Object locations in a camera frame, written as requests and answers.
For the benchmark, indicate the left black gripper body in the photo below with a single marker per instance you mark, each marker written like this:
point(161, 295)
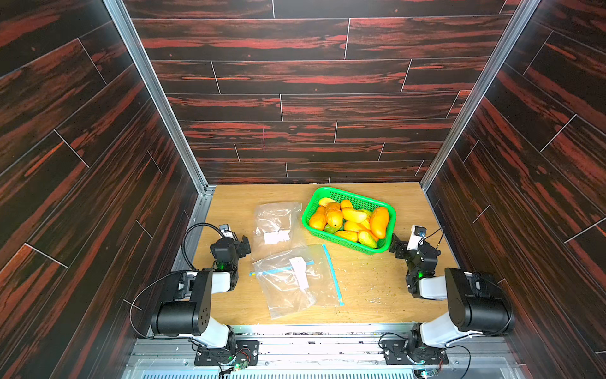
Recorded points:
point(239, 253)

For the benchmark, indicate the large orange mango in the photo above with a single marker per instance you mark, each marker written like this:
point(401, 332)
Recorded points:
point(379, 221)

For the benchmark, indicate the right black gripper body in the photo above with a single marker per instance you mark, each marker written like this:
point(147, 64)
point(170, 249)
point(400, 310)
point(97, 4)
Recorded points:
point(400, 246)

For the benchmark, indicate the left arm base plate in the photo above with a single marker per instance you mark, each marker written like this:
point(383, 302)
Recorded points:
point(238, 354)

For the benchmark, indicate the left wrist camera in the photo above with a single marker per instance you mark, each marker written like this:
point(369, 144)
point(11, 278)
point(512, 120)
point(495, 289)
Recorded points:
point(226, 232)

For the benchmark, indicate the green plastic basket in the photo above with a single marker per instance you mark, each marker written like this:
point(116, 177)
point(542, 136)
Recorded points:
point(338, 230)

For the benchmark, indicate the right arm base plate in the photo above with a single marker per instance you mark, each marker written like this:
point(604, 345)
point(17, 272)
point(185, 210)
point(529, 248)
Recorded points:
point(400, 351)

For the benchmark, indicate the clear zip bag blue zipper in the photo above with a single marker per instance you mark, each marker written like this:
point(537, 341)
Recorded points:
point(298, 279)

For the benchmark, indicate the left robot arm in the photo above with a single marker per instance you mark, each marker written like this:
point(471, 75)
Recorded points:
point(184, 308)

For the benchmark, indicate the yellow green mango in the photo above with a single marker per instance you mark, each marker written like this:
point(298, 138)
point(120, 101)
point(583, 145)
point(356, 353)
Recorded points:
point(367, 239)

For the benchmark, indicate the aluminium front rail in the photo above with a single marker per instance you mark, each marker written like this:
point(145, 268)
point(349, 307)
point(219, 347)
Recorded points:
point(322, 351)

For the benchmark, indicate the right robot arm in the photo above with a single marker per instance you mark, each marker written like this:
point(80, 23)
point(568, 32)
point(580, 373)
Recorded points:
point(477, 305)

